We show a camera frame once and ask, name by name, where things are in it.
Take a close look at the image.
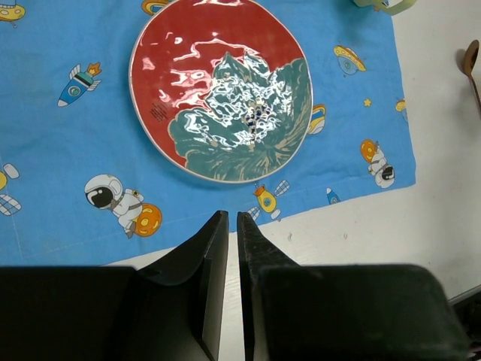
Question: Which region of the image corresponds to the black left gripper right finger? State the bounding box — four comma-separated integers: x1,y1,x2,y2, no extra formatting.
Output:
237,213,469,360

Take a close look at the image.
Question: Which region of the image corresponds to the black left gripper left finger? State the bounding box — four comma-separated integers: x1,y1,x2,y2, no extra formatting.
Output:
1,211,229,360

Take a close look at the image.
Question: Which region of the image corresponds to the blue space-print cloth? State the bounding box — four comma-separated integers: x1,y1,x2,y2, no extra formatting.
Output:
1,1,416,265

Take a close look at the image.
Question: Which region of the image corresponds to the red and teal plate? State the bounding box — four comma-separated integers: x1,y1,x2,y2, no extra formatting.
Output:
129,1,313,184

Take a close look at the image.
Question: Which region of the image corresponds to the copper spoon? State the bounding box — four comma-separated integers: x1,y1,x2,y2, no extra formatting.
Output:
461,39,481,116

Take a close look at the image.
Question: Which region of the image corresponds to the pale yellow mug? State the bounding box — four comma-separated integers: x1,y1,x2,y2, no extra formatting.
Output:
353,0,416,16

